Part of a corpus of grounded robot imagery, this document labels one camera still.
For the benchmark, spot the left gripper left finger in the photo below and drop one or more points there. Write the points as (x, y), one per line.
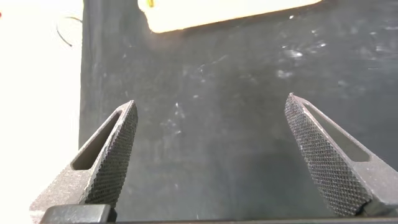
(109, 174)

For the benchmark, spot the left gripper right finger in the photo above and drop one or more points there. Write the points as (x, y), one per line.
(332, 168)

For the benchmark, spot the black tablecloth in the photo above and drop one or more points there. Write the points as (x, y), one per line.
(217, 124)

